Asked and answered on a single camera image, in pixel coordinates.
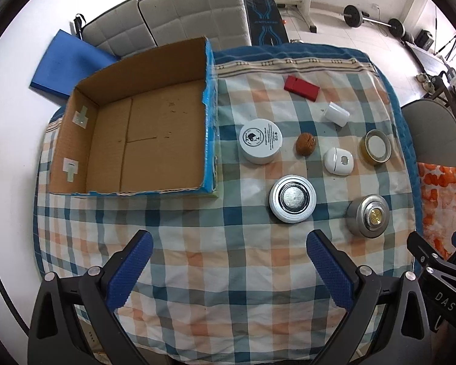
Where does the white tin with black lid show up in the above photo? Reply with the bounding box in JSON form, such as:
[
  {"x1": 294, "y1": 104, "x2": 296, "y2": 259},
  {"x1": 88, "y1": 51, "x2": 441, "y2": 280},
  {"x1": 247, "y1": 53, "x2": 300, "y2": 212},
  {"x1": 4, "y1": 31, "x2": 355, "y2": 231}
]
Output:
[{"x1": 268, "y1": 175, "x2": 317, "y2": 224}]

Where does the grey quilted cushion right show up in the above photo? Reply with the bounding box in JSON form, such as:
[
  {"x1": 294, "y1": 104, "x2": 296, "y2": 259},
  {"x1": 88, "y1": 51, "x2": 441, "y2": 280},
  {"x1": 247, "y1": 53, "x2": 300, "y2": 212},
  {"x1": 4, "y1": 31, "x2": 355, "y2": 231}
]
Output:
[{"x1": 138, "y1": 0, "x2": 252, "y2": 51}]

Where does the silver tin with gold centre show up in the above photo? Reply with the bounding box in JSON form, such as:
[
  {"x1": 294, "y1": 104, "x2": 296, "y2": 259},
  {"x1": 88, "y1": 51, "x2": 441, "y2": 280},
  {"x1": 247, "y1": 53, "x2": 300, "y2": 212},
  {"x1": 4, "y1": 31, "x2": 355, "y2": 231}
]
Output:
[{"x1": 346, "y1": 194, "x2": 390, "y2": 239}]

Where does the open cardboard box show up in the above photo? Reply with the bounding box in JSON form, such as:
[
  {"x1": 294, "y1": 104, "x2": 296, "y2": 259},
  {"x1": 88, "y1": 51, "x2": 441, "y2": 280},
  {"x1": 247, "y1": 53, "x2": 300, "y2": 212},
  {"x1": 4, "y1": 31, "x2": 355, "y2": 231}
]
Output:
[{"x1": 49, "y1": 37, "x2": 217, "y2": 196}]

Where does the orange white patterned cloth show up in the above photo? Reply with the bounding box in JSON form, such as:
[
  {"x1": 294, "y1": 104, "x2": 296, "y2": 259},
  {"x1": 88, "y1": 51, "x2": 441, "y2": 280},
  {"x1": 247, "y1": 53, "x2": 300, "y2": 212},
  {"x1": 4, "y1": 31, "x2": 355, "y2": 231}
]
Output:
[{"x1": 418, "y1": 162, "x2": 456, "y2": 259}]

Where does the white round cream jar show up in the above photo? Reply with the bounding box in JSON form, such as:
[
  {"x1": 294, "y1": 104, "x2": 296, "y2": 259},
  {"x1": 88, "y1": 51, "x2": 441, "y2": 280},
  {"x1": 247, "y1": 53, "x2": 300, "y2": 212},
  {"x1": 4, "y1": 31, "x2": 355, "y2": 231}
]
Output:
[{"x1": 239, "y1": 119, "x2": 283, "y2": 165}]

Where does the brown walnut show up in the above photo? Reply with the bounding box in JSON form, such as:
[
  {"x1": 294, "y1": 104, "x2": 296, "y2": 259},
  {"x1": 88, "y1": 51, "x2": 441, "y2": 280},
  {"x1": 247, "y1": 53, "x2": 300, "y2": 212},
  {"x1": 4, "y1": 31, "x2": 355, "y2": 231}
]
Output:
[{"x1": 295, "y1": 133, "x2": 317, "y2": 157}]

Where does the white oval floss case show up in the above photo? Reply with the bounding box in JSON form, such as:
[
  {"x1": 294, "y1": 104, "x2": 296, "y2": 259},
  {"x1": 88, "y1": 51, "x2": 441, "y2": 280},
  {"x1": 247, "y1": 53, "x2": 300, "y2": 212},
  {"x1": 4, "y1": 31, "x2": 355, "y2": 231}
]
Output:
[{"x1": 324, "y1": 148, "x2": 354, "y2": 176}]

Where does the black speaker box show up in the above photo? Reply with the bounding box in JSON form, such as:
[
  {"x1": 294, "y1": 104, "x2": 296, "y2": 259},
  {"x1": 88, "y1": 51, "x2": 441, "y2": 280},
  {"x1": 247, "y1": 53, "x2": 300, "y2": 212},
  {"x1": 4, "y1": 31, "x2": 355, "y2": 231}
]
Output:
[{"x1": 415, "y1": 29, "x2": 434, "y2": 51}]

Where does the blue yoga mat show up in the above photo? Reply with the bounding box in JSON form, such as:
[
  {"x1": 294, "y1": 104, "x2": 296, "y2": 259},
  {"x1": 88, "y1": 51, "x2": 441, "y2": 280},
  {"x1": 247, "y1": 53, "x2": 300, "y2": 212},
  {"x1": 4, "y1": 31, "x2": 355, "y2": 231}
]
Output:
[{"x1": 30, "y1": 30, "x2": 119, "y2": 100}]

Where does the floor barbell with black plates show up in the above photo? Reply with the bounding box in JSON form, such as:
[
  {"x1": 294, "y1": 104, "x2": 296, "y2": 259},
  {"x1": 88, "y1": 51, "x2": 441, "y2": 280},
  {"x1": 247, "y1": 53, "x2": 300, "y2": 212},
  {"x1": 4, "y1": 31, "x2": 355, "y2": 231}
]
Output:
[{"x1": 343, "y1": 5, "x2": 406, "y2": 39}]

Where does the dark wooden chair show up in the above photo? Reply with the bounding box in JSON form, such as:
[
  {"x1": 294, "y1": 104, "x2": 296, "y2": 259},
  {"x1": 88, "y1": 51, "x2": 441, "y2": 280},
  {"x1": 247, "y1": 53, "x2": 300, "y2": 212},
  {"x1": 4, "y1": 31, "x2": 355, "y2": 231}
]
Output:
[{"x1": 429, "y1": 64, "x2": 456, "y2": 130}]

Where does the red rectangular box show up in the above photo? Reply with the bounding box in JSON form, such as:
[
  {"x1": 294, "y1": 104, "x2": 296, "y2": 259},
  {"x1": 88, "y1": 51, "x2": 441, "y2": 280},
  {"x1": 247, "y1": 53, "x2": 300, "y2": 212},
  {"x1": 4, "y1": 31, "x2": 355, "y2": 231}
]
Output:
[{"x1": 284, "y1": 75, "x2": 320, "y2": 101}]

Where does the plaid checkered tablecloth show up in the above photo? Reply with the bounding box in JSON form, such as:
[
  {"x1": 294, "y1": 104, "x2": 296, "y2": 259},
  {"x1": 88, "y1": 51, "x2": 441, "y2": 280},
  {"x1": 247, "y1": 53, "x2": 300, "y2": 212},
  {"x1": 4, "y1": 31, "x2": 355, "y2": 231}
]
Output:
[{"x1": 33, "y1": 44, "x2": 419, "y2": 364}]

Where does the grey quilted cushion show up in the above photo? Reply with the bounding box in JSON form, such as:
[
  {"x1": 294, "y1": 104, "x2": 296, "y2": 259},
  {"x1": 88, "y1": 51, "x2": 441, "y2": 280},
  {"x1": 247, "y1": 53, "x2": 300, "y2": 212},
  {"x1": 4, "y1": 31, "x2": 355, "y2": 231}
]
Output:
[
  {"x1": 82, "y1": 0, "x2": 157, "y2": 58},
  {"x1": 138, "y1": 0, "x2": 252, "y2": 51}
]

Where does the grey quilted cushion left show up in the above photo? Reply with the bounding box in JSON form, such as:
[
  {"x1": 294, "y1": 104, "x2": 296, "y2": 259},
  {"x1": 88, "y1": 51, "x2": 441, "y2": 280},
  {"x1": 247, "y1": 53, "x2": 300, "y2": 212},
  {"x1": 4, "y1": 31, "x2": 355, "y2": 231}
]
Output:
[{"x1": 82, "y1": 0, "x2": 157, "y2": 58}]

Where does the black blue weight bench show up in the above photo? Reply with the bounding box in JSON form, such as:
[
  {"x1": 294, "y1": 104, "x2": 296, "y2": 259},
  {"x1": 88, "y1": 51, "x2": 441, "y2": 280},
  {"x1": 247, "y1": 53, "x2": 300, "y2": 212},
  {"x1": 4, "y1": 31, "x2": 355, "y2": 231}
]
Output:
[{"x1": 245, "y1": 0, "x2": 289, "y2": 46}]

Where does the grey padded chair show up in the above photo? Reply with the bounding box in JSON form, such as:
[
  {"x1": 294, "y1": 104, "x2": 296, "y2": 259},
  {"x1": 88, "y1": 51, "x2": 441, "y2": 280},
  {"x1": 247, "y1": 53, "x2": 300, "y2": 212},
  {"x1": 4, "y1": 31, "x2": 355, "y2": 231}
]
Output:
[{"x1": 401, "y1": 99, "x2": 456, "y2": 167}]

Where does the white cylindrical cap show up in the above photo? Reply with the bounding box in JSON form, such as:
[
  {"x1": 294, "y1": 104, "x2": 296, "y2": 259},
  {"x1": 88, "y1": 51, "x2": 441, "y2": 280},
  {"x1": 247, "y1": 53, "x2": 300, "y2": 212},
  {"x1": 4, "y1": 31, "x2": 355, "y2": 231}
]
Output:
[{"x1": 323, "y1": 102, "x2": 350, "y2": 128}]

